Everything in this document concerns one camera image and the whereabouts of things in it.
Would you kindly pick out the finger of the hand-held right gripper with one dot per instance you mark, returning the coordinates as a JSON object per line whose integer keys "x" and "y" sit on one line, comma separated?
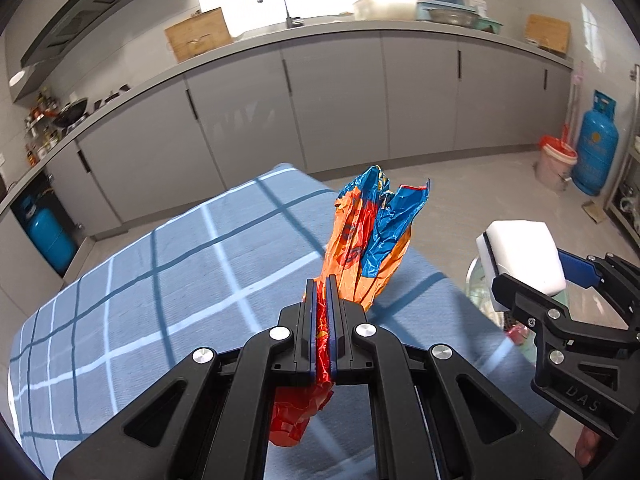
{"x": 580, "y": 269}
{"x": 525, "y": 305}

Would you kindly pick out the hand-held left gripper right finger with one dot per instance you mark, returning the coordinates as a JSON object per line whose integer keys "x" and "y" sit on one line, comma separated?
{"x": 334, "y": 340}

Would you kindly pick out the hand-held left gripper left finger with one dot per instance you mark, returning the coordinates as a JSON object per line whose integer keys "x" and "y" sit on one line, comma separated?
{"x": 307, "y": 340}

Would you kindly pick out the white sponge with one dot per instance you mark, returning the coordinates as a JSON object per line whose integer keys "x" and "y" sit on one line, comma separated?
{"x": 525, "y": 255}

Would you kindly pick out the orange blue snack wrapper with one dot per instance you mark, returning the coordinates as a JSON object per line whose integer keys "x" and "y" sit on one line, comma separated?
{"x": 360, "y": 240}

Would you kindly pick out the person's right hand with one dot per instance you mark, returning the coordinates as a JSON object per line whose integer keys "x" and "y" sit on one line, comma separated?
{"x": 587, "y": 447}

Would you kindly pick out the cardboard piece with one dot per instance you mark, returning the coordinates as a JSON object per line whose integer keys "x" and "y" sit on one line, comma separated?
{"x": 595, "y": 211}

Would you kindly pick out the metal shelf rack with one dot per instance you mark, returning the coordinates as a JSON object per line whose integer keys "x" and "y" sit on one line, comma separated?
{"x": 611, "y": 200}

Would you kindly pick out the pink plastic bucket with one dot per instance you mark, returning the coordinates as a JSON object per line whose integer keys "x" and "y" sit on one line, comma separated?
{"x": 552, "y": 167}

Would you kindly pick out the blue gas cylinder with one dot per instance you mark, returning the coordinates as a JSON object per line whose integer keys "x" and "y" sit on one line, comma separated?
{"x": 47, "y": 240}
{"x": 595, "y": 150}

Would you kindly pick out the red plastic bag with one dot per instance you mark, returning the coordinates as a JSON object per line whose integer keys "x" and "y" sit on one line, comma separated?
{"x": 550, "y": 141}

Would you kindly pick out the blue plaid cloth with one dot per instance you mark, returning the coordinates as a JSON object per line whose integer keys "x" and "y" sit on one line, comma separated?
{"x": 150, "y": 285}

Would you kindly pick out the pink stick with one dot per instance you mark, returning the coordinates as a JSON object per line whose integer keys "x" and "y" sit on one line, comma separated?
{"x": 575, "y": 90}

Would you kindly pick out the wooden cutting board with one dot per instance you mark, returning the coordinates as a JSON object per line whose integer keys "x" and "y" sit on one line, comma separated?
{"x": 547, "y": 32}
{"x": 200, "y": 35}

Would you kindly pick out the grey kitchen counter cabinet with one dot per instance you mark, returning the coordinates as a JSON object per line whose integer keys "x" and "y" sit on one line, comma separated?
{"x": 350, "y": 95}

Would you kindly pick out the small teal basin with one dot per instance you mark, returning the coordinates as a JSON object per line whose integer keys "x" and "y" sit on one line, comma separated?
{"x": 487, "y": 24}

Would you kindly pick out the metal colander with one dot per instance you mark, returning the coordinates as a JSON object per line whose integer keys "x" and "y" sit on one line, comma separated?
{"x": 452, "y": 16}

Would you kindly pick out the white plastic basin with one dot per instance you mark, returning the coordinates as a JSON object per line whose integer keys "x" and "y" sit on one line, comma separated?
{"x": 385, "y": 7}

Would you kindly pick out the black wok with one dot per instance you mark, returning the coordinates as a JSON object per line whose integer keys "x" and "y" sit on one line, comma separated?
{"x": 70, "y": 112}

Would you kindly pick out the black kitchen faucet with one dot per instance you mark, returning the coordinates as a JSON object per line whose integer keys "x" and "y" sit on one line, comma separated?
{"x": 287, "y": 5}

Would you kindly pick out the group of spice bottles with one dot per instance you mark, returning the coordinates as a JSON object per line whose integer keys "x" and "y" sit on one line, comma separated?
{"x": 42, "y": 132}

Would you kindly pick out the range hood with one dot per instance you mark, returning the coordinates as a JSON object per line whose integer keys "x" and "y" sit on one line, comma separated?
{"x": 70, "y": 25}

